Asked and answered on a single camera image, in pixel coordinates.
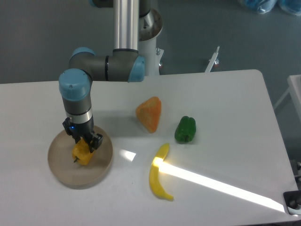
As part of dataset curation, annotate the green bell pepper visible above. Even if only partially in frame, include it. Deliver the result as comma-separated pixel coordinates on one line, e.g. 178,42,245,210
174,116,196,143

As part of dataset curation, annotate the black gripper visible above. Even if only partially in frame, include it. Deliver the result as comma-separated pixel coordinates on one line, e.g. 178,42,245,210
62,113,103,153

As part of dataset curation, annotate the yellow bell pepper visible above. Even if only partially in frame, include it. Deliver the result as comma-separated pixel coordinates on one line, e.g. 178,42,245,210
72,139,94,165

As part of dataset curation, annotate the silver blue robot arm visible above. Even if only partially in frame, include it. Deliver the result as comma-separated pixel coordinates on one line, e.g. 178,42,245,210
58,0,161,153

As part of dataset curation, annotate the yellow banana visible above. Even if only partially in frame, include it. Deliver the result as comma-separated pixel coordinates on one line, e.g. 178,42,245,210
149,143,174,201

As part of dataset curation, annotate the blue plastic bag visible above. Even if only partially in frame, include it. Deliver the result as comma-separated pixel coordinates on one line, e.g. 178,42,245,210
278,0,301,16
238,0,277,14

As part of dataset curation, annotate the white side table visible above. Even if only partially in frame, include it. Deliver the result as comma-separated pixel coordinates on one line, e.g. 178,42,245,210
273,75,301,120

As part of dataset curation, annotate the beige round plate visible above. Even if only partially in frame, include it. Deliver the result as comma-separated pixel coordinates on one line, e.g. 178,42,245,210
48,126,113,189

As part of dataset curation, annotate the orange slice toy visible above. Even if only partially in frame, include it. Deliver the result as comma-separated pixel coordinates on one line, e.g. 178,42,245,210
135,97,162,133

